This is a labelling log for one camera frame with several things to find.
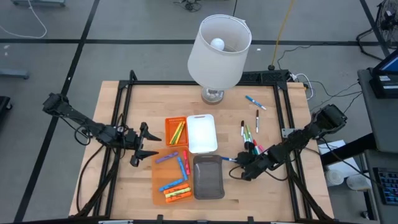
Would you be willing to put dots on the grey metal bar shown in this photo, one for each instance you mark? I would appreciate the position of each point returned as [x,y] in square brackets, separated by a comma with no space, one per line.
[14,73]

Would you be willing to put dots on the translucent grey bin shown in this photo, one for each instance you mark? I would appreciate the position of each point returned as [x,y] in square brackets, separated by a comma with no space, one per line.
[208,177]

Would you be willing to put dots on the black clamp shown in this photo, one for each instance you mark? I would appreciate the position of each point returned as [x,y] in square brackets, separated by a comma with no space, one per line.
[160,219]
[250,220]

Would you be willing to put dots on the black aluminium rig frame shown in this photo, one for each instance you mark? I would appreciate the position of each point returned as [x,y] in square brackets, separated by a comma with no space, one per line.
[155,82]

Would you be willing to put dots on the orange slotted basket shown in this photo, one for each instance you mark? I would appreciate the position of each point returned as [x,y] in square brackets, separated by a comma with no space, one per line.
[168,124]

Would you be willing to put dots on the blue highlighter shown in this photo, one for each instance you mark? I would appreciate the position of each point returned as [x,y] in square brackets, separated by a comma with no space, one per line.
[182,168]
[171,185]

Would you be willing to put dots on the translucent orange bin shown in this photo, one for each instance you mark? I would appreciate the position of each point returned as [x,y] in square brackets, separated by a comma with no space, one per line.
[160,174]

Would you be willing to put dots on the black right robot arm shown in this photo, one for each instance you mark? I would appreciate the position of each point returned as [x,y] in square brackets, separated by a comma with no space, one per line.
[298,139]

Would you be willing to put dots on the black desk foot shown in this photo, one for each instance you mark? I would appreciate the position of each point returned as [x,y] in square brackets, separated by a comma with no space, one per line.
[348,151]

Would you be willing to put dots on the laptop screen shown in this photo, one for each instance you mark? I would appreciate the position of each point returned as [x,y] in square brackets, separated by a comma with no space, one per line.
[390,65]

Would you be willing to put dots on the grey keyboard shelf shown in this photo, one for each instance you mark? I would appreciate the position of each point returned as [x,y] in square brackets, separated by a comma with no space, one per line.
[370,158]

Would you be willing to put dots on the grey desk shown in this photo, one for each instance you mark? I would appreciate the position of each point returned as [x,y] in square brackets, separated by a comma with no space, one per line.
[384,121]

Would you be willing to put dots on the pink highlighter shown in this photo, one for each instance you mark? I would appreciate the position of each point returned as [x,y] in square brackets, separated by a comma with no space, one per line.
[186,162]

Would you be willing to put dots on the purple highlighter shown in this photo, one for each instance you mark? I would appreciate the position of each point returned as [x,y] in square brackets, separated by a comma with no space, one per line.
[167,157]

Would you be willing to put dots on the black labelled box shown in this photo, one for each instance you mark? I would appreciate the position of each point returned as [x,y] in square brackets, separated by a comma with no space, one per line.
[382,90]

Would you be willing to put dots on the green thin marker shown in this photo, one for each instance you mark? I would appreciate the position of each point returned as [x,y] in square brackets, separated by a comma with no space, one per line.
[175,133]

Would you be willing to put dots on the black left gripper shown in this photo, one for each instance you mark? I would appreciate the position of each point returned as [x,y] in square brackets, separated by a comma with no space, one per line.
[133,140]

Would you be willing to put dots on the clear plastic cup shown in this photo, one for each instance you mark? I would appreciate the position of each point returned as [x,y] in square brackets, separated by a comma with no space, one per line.
[357,183]
[334,178]

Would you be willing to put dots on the green-capped white marker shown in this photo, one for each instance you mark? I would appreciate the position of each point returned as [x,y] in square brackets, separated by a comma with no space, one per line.
[250,132]
[246,133]

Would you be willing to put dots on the grey cart base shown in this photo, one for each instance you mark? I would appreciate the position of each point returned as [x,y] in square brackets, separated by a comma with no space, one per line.
[38,2]

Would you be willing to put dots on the orange highlighter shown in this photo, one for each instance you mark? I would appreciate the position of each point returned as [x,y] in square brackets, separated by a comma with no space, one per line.
[178,197]
[176,188]

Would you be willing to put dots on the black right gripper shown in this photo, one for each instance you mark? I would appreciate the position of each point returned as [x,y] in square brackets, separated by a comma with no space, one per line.
[258,163]

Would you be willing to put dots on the white shade silver table lamp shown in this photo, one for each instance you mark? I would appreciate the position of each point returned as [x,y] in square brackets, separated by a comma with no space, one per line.
[214,68]

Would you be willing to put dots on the black-capped white marker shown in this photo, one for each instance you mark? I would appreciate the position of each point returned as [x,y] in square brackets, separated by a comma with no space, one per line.
[242,129]

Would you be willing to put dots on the black keyboard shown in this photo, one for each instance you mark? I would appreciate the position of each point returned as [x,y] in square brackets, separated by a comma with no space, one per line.
[388,186]

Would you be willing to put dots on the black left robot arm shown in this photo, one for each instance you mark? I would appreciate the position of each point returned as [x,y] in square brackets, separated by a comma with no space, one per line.
[84,119]

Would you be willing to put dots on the white plastic bin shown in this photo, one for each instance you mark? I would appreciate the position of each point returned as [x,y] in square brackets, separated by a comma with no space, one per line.
[202,133]

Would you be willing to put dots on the yellow-green highlighter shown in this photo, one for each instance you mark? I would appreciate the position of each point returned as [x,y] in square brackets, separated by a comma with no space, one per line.
[178,193]

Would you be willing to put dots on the silver aluminium bracket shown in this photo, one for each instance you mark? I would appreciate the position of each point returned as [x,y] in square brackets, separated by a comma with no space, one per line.
[286,132]

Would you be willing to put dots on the white paper sheet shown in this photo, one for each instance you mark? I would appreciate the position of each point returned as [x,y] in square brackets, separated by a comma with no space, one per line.
[335,145]

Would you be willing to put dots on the black caster wheel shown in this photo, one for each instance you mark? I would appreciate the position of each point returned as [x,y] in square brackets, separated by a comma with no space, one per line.
[364,215]

